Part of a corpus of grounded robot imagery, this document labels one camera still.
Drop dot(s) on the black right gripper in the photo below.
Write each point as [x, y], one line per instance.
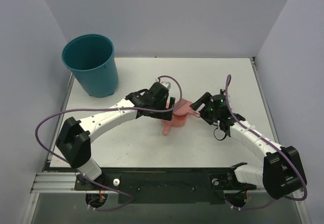
[205, 107]

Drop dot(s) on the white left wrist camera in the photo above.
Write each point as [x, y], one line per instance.
[164, 83]

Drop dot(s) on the pink plastic dustpan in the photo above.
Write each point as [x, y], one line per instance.
[177, 121]

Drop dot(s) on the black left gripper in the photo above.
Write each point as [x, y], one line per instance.
[167, 110]

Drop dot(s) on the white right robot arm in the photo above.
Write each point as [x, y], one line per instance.
[281, 173]

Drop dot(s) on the pink hand brush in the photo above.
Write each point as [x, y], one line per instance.
[183, 108]

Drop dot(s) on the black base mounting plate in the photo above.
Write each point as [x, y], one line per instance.
[172, 185]

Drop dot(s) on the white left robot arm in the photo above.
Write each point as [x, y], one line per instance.
[76, 136]

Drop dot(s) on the teal plastic bucket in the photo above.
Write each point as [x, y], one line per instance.
[90, 58]

